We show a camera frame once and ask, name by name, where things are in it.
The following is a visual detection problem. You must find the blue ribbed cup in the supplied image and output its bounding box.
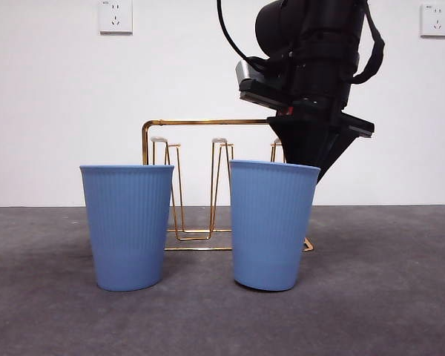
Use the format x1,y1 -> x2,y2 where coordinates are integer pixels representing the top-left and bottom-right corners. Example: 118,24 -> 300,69
228,159 -> 322,292
79,164 -> 175,292

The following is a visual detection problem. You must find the pale grey camera box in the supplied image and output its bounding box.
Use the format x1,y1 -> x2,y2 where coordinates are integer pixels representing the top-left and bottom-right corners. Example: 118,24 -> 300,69
234,60 -> 285,92

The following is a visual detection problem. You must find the black braided cable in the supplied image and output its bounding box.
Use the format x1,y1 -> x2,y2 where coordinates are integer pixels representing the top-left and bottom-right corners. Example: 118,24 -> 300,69
350,0 -> 386,85

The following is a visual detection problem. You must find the gold wire cup rack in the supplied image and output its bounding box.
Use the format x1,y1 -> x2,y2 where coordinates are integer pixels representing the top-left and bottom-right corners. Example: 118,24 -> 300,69
141,118 -> 314,253

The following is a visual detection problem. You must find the thin black cable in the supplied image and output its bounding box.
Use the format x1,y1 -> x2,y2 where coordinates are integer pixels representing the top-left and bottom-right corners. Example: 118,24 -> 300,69
217,0 -> 271,71

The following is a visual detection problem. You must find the white wall socket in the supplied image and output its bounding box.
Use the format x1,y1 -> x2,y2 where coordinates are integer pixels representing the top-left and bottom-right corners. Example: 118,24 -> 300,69
419,3 -> 445,39
99,0 -> 134,36

